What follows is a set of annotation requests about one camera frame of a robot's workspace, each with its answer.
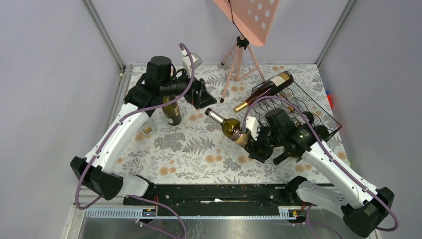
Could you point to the green wine bottle brown label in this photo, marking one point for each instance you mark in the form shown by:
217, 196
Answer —
231, 128

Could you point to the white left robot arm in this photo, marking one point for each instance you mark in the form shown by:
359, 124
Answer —
95, 171

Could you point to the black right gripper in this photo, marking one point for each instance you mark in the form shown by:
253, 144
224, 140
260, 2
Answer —
253, 146

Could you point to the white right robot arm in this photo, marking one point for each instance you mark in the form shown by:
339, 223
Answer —
360, 204

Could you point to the olive wine bottle black cap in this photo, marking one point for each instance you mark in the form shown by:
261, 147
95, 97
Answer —
285, 155

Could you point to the pink music stand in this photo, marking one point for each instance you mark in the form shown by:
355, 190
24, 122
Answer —
253, 20

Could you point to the red wine bottle gold cap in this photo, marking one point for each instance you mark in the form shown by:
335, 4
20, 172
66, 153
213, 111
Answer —
269, 87

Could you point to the black wire wine rack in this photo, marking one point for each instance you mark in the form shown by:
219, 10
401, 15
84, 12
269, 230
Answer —
296, 121

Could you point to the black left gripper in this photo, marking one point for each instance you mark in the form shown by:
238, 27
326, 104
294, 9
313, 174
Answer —
201, 99

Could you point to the clear liquor bottle black cap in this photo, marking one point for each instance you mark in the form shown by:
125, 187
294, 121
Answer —
149, 126

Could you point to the dark wine bottle beside arm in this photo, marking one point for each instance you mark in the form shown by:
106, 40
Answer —
172, 114

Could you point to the grey slotted cable duct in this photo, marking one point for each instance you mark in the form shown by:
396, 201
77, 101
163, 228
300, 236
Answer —
195, 212

